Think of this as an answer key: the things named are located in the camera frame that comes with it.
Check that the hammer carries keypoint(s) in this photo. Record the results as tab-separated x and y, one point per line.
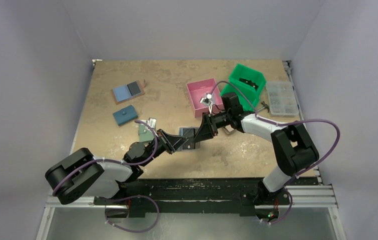
264	106

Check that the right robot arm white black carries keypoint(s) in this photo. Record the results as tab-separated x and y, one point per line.
293	147

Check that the green bin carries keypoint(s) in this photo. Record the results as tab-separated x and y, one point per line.
242	71
247	96

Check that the front green bin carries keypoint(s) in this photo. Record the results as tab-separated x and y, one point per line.
247	96

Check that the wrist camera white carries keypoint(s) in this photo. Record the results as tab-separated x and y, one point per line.
152	122
207	101

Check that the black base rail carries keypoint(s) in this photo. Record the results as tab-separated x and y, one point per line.
192	196

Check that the beige card holder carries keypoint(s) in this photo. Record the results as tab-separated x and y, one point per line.
190	144
229	130

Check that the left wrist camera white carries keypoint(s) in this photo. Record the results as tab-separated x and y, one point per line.
152	122

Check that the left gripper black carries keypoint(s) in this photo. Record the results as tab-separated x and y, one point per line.
170	143

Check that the green card holder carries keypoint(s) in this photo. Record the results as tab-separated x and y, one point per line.
144	133

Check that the blue card holder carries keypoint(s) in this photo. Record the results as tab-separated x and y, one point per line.
125	115

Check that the pink box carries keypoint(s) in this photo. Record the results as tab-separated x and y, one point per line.
197	90

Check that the rear green bin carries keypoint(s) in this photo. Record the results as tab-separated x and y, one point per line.
242	71

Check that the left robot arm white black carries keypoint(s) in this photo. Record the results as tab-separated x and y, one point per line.
82	174

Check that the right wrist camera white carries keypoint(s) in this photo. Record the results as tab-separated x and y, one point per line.
207	101

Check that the dark grey VIP card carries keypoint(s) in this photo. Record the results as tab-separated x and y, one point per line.
188	132

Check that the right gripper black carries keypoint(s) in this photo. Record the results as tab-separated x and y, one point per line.
213	123

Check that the black object in bin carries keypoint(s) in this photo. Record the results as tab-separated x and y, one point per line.
250	83

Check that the open brown card holder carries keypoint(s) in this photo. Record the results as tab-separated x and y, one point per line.
128	91

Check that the clear screw organizer box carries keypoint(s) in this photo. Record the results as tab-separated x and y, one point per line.
282	101

